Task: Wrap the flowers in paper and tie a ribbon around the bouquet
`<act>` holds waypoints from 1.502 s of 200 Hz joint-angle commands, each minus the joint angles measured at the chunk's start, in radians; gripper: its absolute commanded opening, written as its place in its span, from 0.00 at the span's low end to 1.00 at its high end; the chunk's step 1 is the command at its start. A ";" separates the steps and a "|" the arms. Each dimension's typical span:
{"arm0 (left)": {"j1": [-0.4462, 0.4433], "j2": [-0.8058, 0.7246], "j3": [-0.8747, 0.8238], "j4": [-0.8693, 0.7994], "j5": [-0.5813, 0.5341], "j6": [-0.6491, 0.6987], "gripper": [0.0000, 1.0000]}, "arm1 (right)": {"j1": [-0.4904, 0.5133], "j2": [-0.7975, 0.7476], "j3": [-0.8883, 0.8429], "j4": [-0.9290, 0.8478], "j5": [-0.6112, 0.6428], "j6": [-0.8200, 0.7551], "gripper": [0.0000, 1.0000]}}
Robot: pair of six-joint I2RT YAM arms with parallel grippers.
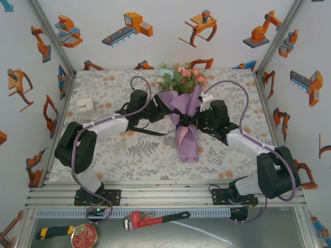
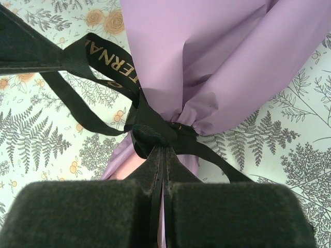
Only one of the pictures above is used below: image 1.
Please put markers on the black ribbon with gold lettering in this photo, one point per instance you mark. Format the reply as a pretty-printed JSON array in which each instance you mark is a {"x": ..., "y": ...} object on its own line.
[{"x": 155, "y": 132}]

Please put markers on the pink and purple wrapping paper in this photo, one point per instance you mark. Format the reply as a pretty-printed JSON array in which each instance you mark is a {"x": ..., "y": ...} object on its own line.
[{"x": 188, "y": 147}]

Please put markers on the artificial flower bunch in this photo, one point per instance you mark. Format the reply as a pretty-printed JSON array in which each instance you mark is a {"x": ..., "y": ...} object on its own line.
[{"x": 165, "y": 73}]

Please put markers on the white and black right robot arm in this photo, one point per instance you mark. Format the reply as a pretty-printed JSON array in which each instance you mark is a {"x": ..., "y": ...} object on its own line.
[{"x": 248, "y": 143}]

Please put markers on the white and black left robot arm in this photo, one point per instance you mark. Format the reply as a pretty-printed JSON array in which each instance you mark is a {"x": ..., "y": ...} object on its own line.
[{"x": 106, "y": 126}]

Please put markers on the white square alarm clock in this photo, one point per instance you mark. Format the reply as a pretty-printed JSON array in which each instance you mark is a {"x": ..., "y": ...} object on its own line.
[{"x": 84, "y": 106}]

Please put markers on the floral patterned tablecloth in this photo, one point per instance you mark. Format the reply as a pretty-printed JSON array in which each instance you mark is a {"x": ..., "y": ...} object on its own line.
[{"x": 129, "y": 165}]

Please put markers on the black controller box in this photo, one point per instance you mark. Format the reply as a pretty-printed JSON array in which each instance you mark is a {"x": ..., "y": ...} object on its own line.
[
  {"x": 96, "y": 212},
  {"x": 239, "y": 214}
]

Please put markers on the red pipe wrench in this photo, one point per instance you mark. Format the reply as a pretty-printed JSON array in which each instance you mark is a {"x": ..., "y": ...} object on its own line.
[{"x": 147, "y": 219}]

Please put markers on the white plastic strip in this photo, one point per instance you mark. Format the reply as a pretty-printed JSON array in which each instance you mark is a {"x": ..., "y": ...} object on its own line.
[{"x": 207, "y": 232}]

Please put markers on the grey metal lower shelf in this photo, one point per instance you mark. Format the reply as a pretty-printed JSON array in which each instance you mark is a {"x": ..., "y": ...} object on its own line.
[{"x": 258, "y": 232}]

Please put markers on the red round tin lid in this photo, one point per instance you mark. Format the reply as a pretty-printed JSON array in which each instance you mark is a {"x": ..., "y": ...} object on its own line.
[{"x": 85, "y": 235}]

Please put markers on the yellow and black utility knife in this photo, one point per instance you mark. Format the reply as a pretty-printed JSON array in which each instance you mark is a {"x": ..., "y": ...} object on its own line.
[{"x": 54, "y": 231}]

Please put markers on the aluminium extrusion frame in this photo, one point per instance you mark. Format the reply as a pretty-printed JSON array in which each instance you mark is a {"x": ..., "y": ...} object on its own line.
[{"x": 165, "y": 196}]

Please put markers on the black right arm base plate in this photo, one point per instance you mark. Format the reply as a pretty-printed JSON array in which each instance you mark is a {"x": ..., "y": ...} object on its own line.
[{"x": 219, "y": 197}]

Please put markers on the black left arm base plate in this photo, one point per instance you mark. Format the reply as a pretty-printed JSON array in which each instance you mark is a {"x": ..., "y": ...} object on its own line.
[{"x": 113, "y": 197}]

